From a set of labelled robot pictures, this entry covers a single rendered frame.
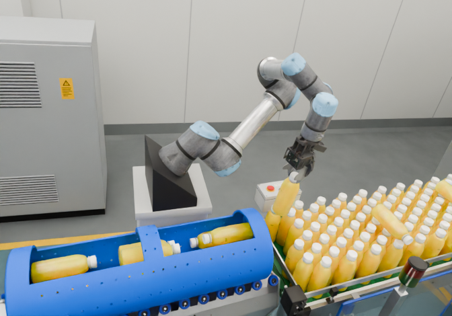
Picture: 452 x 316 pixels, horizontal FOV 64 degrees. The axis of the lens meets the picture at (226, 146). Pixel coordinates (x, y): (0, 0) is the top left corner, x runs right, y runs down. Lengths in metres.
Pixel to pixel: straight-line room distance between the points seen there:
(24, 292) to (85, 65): 1.55
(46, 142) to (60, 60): 0.61
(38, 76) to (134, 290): 1.63
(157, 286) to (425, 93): 4.69
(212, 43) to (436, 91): 3.12
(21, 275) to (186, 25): 2.92
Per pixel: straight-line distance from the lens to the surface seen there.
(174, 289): 1.34
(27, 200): 3.11
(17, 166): 2.93
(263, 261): 1.41
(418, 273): 1.49
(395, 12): 4.65
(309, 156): 1.28
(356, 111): 4.95
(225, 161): 1.52
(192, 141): 1.49
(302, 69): 1.23
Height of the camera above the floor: 2.20
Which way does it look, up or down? 33 degrees down
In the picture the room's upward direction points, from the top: 8 degrees clockwise
